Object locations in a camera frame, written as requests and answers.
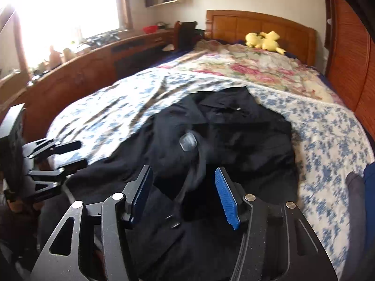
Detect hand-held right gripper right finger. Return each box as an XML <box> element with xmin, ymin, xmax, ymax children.
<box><xmin>214</xmin><ymin>167</ymin><xmax>339</xmax><ymax>281</ymax></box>

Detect folded grey garment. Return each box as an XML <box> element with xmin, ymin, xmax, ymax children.
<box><xmin>345</xmin><ymin>172</ymin><xmax>367</xmax><ymax>220</ymax></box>

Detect pink floral quilt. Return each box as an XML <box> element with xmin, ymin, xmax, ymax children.
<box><xmin>160</xmin><ymin>40</ymin><xmax>342</xmax><ymax>104</ymax></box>

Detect yellow plush toy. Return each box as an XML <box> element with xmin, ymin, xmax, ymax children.
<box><xmin>244</xmin><ymin>31</ymin><xmax>286</xmax><ymax>55</ymax></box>

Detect folded blue garment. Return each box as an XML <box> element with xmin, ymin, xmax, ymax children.
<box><xmin>363</xmin><ymin>161</ymin><xmax>375</xmax><ymax>240</ymax></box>

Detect blue floral blanket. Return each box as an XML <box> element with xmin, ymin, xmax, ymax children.
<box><xmin>47</xmin><ymin>70</ymin><xmax>375</xmax><ymax>281</ymax></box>

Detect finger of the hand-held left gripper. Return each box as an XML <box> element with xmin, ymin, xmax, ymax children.
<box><xmin>27</xmin><ymin>158</ymin><xmax>88</xmax><ymax>203</ymax></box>
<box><xmin>23</xmin><ymin>140</ymin><xmax>83</xmax><ymax>160</ymax></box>

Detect wooden slatted wardrobe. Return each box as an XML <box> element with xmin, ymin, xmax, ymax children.
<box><xmin>321</xmin><ymin>0</ymin><xmax>375</xmax><ymax>141</ymax></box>

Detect wooden headboard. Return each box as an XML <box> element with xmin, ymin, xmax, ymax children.
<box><xmin>205</xmin><ymin>9</ymin><xmax>317</xmax><ymax>66</ymax></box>

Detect black double-breasted coat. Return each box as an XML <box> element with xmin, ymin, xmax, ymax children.
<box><xmin>38</xmin><ymin>86</ymin><xmax>299</xmax><ymax>281</ymax></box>

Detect wood-framed window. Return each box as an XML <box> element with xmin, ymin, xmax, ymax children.
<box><xmin>0</xmin><ymin>0</ymin><xmax>132</xmax><ymax>74</ymax></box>

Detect black hand tools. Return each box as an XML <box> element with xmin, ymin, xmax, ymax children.
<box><xmin>85</xmin><ymin>32</ymin><xmax>120</xmax><ymax>46</ymax></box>

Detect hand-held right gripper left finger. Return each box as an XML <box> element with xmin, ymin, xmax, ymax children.
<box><xmin>31</xmin><ymin>165</ymin><xmax>153</xmax><ymax>281</ymax></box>

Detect long wooden desk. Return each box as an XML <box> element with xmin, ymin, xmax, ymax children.
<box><xmin>0</xmin><ymin>29</ymin><xmax>176</xmax><ymax>141</ymax></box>

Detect wooden chair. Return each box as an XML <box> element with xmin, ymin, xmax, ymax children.
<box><xmin>174</xmin><ymin>20</ymin><xmax>206</xmax><ymax>50</ymax></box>

